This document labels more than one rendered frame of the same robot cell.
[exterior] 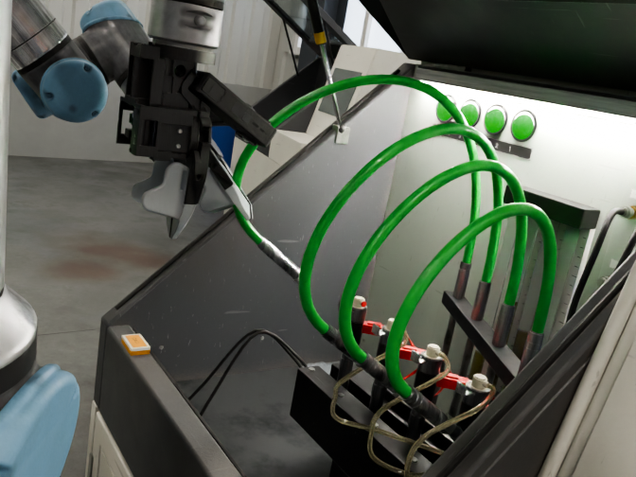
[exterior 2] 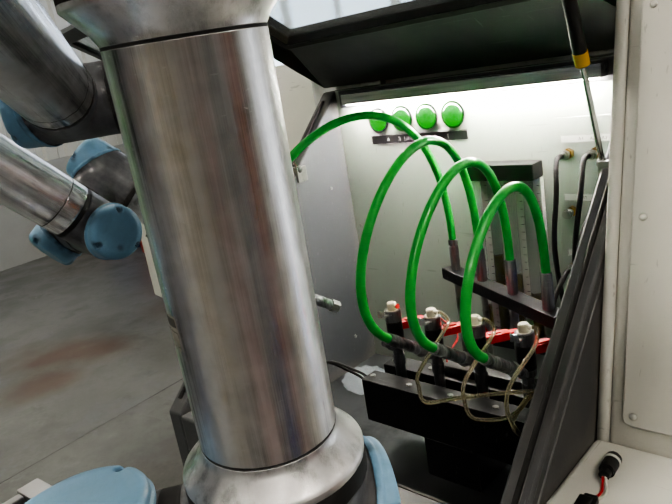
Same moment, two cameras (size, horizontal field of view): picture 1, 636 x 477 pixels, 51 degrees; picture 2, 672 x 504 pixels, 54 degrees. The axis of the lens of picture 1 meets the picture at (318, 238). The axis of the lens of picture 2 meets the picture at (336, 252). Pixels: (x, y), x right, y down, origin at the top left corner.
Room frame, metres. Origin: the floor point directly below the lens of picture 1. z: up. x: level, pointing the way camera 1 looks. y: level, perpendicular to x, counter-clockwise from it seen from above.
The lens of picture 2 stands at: (-0.10, 0.19, 1.50)
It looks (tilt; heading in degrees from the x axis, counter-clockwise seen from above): 16 degrees down; 350
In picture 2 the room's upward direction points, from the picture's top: 10 degrees counter-clockwise
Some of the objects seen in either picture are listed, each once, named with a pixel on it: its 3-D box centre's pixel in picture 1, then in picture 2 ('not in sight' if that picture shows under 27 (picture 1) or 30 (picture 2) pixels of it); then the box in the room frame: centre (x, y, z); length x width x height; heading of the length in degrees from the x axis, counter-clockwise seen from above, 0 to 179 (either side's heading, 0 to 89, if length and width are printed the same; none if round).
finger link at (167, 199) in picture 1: (167, 202); not in sight; (0.71, 0.17, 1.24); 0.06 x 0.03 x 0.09; 125
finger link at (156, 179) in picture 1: (157, 195); not in sight; (0.74, 0.19, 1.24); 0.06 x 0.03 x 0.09; 125
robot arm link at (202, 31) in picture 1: (185, 27); not in sight; (0.73, 0.18, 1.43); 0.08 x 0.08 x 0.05
